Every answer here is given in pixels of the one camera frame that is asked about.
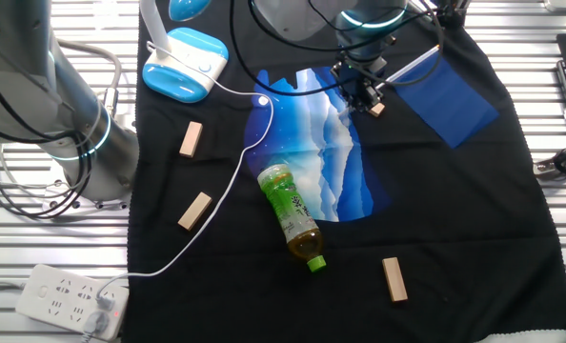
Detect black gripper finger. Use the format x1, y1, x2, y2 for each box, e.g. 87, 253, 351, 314
361, 88, 382, 111
346, 90, 363, 113

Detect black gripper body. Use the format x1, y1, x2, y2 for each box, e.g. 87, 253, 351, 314
333, 52, 389, 97

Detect blue flag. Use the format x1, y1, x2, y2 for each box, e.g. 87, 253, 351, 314
342, 44, 500, 150

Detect green tea bottle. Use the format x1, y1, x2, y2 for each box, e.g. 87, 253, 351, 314
256, 163, 328, 273

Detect black cloth with mountain print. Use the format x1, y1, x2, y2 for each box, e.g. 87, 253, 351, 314
120, 0, 566, 343

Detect blue and white desk lamp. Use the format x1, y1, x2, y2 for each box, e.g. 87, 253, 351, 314
138, 0, 231, 105

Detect grey plug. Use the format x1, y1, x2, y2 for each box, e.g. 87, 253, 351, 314
80, 312, 111, 343

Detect white power strip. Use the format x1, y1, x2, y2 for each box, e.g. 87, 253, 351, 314
14, 264, 131, 342

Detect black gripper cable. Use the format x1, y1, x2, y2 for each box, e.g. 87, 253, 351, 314
229, 0, 446, 99

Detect white lamp cable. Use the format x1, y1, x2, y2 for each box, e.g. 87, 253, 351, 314
94, 40, 275, 311

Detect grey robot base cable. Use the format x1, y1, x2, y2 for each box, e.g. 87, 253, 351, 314
56, 39, 123, 118

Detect black base cable bundle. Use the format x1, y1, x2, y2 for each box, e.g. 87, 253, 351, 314
0, 56, 93, 221

